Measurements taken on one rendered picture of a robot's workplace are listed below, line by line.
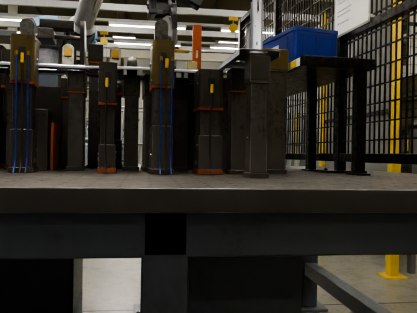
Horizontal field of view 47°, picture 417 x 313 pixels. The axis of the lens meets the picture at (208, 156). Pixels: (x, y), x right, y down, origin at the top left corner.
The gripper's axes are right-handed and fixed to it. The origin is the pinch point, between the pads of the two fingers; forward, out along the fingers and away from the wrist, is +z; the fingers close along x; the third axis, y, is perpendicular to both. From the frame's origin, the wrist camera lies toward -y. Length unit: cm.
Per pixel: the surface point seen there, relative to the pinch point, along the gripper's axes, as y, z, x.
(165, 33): 4.4, -0.3, 12.7
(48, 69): 37.8, 4.6, -6.6
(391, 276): -143, 123, -126
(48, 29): 38.2, -11.0, -20.6
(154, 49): 8.6, 5.3, 19.5
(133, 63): 12.8, 4.4, -3.6
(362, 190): -19, 41, 70
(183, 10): -129, -213, -711
